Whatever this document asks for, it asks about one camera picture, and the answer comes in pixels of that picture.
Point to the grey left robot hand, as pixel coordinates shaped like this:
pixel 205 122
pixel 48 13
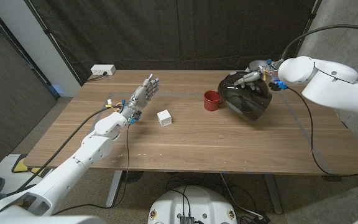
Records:
pixel 141 95

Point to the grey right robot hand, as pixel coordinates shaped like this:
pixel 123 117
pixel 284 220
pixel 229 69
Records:
pixel 256 66

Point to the black glossy kettle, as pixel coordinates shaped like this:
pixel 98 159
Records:
pixel 247 102

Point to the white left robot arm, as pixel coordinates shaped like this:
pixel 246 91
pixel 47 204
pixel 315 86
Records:
pixel 61 174

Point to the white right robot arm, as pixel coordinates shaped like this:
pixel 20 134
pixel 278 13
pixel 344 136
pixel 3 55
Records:
pixel 331 84

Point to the white cube block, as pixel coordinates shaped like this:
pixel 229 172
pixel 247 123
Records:
pixel 164 118

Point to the red enamel cup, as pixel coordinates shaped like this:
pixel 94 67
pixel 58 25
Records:
pixel 210 101

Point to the grey tape outline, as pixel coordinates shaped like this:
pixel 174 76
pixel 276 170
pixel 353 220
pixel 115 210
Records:
pixel 179 93

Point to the white power strip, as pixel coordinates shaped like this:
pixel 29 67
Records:
pixel 102 69

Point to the black fabric backdrop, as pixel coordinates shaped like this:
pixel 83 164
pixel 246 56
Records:
pixel 179 31

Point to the black backdrop stand pole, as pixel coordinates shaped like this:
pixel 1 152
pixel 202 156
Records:
pixel 312 15
pixel 53 40

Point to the black round fan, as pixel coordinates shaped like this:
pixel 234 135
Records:
pixel 132 176

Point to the white table leg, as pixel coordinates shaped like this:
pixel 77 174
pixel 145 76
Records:
pixel 113 189

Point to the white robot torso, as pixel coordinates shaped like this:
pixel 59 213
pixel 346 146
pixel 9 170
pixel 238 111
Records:
pixel 194 202

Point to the grey table leg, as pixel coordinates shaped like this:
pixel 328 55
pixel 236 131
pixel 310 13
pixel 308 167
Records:
pixel 272 193

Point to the black box on torso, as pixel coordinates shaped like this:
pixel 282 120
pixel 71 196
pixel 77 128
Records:
pixel 186 220

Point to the white base with yellow pad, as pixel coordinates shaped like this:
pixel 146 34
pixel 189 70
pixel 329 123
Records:
pixel 8 168

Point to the black power adapter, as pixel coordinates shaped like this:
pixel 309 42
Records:
pixel 259 219

